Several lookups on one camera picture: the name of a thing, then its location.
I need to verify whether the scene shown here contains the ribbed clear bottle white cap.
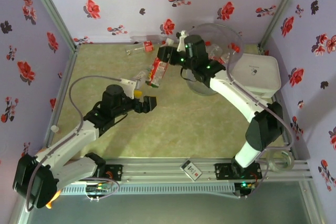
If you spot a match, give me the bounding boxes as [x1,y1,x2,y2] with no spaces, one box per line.
[209,44,229,61]

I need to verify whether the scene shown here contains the bottle red green label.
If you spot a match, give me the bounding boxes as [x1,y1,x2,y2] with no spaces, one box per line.
[145,38,174,89]

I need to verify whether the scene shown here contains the transparent grey plastic bin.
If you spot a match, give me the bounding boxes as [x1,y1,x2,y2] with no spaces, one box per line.
[183,23,244,96]

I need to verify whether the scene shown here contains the clear bottle green cap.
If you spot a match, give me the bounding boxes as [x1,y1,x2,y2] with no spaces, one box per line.
[132,68,152,89]

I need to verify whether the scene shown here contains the black white card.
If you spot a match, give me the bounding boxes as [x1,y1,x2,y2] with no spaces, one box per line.
[180,159,203,182]

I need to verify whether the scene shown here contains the orange shark plush toy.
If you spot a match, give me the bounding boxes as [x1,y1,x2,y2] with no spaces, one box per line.
[45,189,61,209]

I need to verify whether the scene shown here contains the clear tape roll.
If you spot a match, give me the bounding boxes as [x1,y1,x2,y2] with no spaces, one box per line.
[264,150,294,174]

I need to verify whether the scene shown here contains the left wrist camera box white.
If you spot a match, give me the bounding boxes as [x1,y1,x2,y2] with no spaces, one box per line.
[120,78,142,91]

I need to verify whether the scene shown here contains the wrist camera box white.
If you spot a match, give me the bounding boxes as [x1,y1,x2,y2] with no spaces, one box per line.
[120,78,142,91]
[175,30,190,53]

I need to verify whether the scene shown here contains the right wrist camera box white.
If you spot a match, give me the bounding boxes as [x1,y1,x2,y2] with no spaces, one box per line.
[175,30,190,53]

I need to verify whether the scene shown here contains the left arm grey cable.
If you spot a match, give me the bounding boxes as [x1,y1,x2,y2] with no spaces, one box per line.
[25,75,124,213]

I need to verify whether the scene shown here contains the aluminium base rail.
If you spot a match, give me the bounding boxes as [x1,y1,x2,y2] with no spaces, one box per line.
[25,157,313,183]

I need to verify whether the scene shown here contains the small circuit board with wires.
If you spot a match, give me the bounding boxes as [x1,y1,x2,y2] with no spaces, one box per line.
[85,182,118,202]
[235,180,257,198]

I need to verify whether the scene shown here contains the grey slotted cable duct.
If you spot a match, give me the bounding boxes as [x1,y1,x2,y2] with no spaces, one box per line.
[59,182,236,196]

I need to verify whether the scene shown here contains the aluminium frame post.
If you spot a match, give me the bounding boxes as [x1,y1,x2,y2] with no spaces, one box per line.
[258,0,309,49]
[24,0,81,50]

